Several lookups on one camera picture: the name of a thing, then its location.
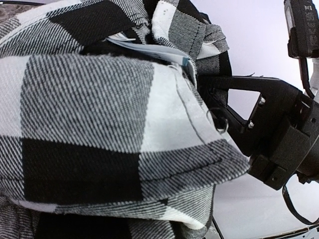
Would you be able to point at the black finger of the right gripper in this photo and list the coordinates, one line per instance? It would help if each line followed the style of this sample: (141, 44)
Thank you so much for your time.
(271, 89)

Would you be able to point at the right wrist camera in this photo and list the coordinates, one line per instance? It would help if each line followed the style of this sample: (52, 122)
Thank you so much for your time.
(303, 28)

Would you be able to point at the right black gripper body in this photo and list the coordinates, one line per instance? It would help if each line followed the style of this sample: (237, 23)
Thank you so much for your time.
(293, 149)

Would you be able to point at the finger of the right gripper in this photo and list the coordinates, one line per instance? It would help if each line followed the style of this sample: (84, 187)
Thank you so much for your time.
(233, 110)

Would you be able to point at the black white plaid shirt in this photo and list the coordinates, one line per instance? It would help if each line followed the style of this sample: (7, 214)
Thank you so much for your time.
(103, 134)

